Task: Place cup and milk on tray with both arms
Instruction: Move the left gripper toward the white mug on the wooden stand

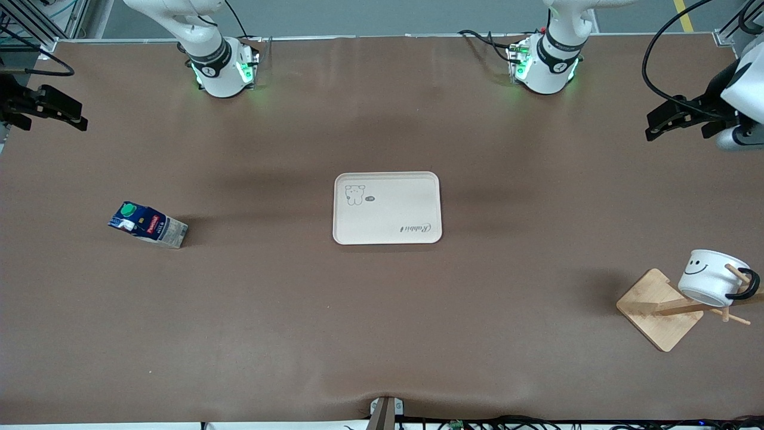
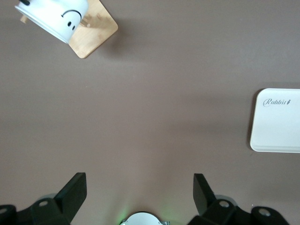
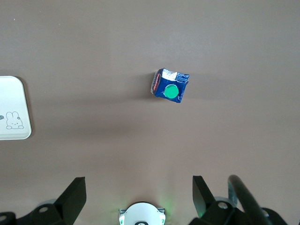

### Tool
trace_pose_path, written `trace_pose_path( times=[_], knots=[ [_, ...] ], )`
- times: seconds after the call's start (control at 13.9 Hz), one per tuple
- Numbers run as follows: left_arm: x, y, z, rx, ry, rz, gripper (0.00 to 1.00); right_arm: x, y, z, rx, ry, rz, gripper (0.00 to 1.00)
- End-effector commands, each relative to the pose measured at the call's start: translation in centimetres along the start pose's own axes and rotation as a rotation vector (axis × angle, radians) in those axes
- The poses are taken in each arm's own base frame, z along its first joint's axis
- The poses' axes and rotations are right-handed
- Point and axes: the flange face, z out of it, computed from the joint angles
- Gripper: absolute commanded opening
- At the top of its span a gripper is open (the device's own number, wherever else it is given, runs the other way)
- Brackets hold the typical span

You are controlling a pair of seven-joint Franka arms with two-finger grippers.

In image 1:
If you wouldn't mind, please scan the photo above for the blue and white milk carton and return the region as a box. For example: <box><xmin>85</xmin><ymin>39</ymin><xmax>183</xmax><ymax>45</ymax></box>
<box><xmin>108</xmin><ymin>201</ymin><xmax>189</xmax><ymax>250</ymax></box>

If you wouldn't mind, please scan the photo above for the white smiley mug black handle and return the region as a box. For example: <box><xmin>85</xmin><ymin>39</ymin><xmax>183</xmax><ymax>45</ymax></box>
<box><xmin>677</xmin><ymin>249</ymin><xmax>760</xmax><ymax>308</ymax></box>

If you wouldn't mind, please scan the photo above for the cream tray with bear print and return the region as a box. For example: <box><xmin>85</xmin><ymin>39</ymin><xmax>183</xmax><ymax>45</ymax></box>
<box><xmin>332</xmin><ymin>171</ymin><xmax>443</xmax><ymax>245</ymax></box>

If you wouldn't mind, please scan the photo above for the wooden mug stand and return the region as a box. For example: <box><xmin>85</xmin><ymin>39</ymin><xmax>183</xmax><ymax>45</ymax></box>
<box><xmin>616</xmin><ymin>263</ymin><xmax>764</xmax><ymax>352</ymax></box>

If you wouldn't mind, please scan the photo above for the aluminium frame rail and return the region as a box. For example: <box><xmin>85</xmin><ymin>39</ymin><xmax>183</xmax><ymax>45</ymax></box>
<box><xmin>0</xmin><ymin>0</ymin><xmax>81</xmax><ymax>53</ymax></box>
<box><xmin>713</xmin><ymin>0</ymin><xmax>764</xmax><ymax>47</ymax></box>

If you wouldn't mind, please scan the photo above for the black left arm base cable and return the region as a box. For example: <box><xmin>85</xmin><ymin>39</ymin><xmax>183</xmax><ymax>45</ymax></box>
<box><xmin>458</xmin><ymin>29</ymin><xmax>521</xmax><ymax>64</ymax></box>

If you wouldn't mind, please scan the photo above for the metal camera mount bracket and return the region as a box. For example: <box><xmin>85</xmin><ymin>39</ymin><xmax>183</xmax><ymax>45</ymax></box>
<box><xmin>369</xmin><ymin>395</ymin><xmax>405</xmax><ymax>430</ymax></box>

